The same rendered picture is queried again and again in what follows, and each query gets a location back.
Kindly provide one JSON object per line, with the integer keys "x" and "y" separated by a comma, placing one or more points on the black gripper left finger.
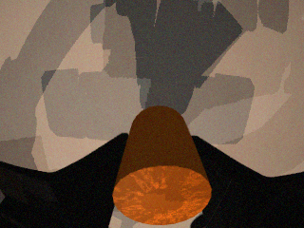
{"x": 81, "y": 194}

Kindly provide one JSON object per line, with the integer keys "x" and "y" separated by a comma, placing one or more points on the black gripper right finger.
{"x": 241, "y": 198}

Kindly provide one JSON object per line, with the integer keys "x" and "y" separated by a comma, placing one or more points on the orange knob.
{"x": 161, "y": 180}

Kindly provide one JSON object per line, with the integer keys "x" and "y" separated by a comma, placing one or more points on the black round pedestal with silver shaft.
{"x": 198, "y": 223}

